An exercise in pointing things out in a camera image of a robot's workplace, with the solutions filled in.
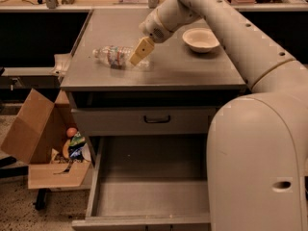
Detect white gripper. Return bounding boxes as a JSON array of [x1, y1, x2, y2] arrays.
[[129, 10, 173, 65]]

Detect clear plastic water bottle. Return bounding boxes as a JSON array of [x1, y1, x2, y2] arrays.
[[92, 45, 150, 70]]

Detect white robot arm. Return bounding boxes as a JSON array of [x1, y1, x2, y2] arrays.
[[130, 0, 308, 231]]

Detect grey drawer cabinet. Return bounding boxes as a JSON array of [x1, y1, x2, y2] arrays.
[[60, 8, 248, 156]]

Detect open grey drawer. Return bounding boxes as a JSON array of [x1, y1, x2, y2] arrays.
[[72, 135, 211, 231]]

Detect white paper bowl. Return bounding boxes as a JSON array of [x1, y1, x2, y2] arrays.
[[182, 28, 219, 53]]

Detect orange ball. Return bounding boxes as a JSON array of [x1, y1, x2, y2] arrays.
[[66, 127, 78, 138]]

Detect green blue snack bag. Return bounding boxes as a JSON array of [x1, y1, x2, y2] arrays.
[[68, 132, 86, 161]]

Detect brown cardboard box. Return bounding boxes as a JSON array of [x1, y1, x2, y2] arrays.
[[1, 90, 91, 189]]

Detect black chair base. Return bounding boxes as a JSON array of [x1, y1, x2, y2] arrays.
[[0, 156, 49, 212]]

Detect closed grey drawer black handle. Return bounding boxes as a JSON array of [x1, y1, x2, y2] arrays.
[[71, 107, 216, 136]]

